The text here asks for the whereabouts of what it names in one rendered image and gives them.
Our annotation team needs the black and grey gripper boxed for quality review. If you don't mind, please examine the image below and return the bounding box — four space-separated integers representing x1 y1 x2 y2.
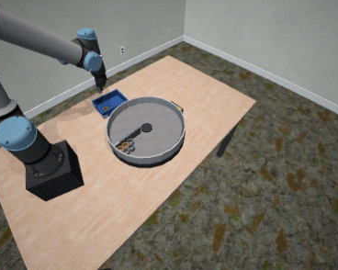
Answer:
91 63 107 94

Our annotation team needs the blue crate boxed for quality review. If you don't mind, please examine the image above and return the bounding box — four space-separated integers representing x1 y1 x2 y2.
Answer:
92 89 128 119

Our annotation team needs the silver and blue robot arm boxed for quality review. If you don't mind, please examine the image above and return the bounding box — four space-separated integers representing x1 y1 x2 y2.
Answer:
0 8 103 179

